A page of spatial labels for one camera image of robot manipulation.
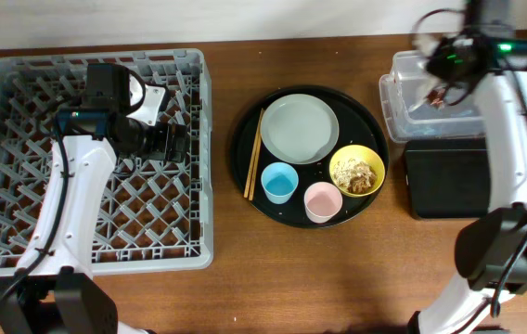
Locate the black rectangular bin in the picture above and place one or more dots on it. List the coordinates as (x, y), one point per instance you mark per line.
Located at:
(447, 178)

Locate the round black tray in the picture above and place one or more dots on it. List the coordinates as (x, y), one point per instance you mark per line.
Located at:
(357, 127)

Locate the grey plate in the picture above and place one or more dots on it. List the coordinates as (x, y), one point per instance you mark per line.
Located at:
(299, 129)

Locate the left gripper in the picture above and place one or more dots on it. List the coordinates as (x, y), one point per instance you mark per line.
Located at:
(176, 143)

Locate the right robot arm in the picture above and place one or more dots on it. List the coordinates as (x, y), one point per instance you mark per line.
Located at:
(491, 253)

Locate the gold snack wrapper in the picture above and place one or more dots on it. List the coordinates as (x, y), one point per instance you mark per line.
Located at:
(435, 98)

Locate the pink cup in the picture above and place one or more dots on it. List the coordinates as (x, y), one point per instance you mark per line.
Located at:
(322, 201)

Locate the food scraps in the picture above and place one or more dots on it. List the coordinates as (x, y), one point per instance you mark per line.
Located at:
(356, 177)

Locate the white tissue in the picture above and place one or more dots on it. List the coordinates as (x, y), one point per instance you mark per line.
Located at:
(425, 44)

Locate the yellow bowl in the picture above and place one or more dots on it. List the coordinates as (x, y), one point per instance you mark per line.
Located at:
(360, 153)

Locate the clear plastic bin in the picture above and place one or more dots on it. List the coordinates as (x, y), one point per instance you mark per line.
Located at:
(409, 115)

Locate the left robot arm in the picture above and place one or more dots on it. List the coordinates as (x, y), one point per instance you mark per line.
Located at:
(52, 286)

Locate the grey dishwasher rack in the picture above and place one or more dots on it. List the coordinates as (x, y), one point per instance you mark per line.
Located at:
(154, 216)

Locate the blue cup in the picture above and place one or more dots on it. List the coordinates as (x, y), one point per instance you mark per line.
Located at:
(279, 181)

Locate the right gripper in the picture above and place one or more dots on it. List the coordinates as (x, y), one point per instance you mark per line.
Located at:
(432, 59)

